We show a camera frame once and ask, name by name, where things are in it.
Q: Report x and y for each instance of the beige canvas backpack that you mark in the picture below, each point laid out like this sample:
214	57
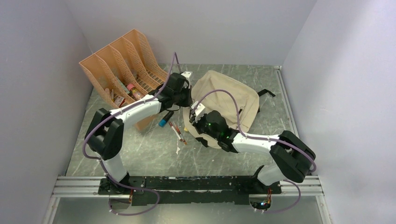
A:
209	87

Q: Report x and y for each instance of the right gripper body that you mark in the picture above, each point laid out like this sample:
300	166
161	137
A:
201	125

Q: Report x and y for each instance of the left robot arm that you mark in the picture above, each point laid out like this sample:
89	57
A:
105	133

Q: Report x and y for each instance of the orange plastic file organizer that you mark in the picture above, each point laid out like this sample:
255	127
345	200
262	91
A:
131	59

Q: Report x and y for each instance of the red small box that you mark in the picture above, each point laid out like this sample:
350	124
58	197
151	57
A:
119	101

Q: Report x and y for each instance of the green white card pack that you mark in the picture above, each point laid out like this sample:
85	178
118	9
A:
123	86

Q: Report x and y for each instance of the thin orange pen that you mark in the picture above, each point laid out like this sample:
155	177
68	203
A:
182	139

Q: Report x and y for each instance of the black blue marker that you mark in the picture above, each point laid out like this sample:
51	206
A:
165	119

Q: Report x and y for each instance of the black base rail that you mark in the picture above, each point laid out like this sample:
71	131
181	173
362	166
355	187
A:
192	189

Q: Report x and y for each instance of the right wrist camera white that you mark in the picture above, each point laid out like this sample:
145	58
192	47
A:
197	108

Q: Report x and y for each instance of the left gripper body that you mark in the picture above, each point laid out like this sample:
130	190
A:
182	98

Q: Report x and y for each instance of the pink-capped glitter bottle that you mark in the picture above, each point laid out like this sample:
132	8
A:
134	92

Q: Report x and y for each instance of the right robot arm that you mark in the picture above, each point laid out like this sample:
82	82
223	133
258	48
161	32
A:
292	159

